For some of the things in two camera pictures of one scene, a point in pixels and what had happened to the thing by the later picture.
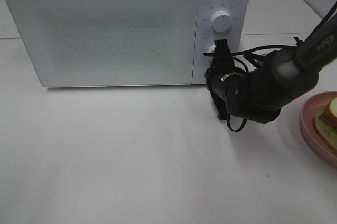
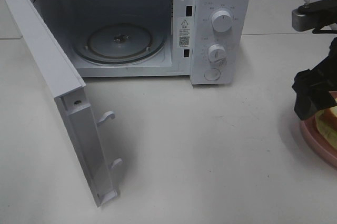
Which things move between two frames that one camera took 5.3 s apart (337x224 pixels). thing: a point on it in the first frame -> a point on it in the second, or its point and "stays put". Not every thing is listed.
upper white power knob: [221, 21] stays put
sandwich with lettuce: [326, 121] stays put
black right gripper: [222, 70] -> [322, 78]
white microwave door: [107, 35] -> [85, 129]
